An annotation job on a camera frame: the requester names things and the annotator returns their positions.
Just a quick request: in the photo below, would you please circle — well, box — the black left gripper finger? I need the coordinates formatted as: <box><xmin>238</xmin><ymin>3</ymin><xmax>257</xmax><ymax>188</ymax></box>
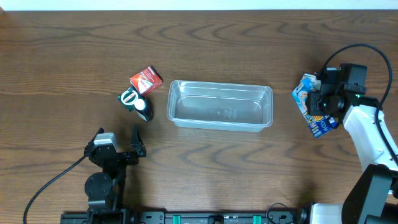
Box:
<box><xmin>93</xmin><ymin>128</ymin><xmax>104</xmax><ymax>140</ymax></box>
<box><xmin>130</xmin><ymin>125</ymin><xmax>147</xmax><ymax>157</ymax></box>

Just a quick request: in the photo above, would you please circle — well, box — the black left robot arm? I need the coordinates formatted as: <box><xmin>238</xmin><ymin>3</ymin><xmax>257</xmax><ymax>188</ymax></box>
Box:
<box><xmin>84</xmin><ymin>126</ymin><xmax>147</xmax><ymax>223</ymax></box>

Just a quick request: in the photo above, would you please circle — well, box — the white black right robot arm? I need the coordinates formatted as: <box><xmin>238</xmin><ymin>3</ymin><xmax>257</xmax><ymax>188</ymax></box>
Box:
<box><xmin>300</xmin><ymin>63</ymin><xmax>397</xmax><ymax>223</ymax></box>

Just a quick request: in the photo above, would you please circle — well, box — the clear plastic container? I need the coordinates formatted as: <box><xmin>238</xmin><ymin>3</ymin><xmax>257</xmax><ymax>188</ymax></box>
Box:
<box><xmin>167</xmin><ymin>80</ymin><xmax>273</xmax><ymax>132</ymax></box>

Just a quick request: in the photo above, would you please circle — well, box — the dark syrup bottle white cap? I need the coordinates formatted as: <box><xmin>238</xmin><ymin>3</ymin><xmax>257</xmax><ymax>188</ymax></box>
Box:
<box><xmin>134</xmin><ymin>98</ymin><xmax>154</xmax><ymax>121</ymax></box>

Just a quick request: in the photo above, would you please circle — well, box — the green Zam-Buk box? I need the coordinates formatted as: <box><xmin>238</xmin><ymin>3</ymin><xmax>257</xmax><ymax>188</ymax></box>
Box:
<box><xmin>117</xmin><ymin>87</ymin><xmax>140</xmax><ymax>111</ymax></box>

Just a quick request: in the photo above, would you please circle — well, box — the red medicine box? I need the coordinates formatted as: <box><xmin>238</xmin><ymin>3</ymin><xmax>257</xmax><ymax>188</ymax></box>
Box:
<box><xmin>129</xmin><ymin>66</ymin><xmax>164</xmax><ymax>96</ymax></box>

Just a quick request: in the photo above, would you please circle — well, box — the black mounting rail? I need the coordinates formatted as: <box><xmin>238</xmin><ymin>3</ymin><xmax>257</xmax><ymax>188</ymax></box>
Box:
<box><xmin>60</xmin><ymin>210</ymin><xmax>309</xmax><ymax>224</ymax></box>

